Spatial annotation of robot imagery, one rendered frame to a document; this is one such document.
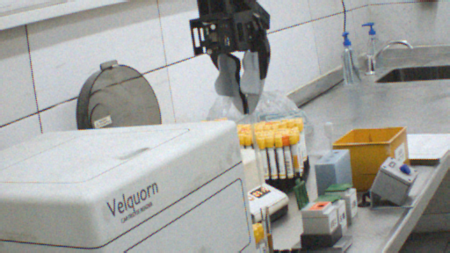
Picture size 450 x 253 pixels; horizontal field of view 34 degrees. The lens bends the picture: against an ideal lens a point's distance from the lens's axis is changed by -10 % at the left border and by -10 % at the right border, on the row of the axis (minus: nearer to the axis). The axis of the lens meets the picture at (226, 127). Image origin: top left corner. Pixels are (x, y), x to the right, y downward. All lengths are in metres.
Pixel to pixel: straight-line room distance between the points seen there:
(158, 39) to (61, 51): 0.40
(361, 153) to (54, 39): 0.66
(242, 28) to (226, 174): 0.33
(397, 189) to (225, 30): 0.50
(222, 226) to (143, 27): 1.13
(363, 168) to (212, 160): 0.80
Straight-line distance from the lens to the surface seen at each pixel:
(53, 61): 1.60
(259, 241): 1.10
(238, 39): 1.09
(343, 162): 1.48
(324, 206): 1.26
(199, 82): 2.10
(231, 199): 0.83
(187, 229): 0.75
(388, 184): 1.44
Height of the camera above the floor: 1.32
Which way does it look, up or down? 10 degrees down
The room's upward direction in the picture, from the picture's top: 9 degrees counter-clockwise
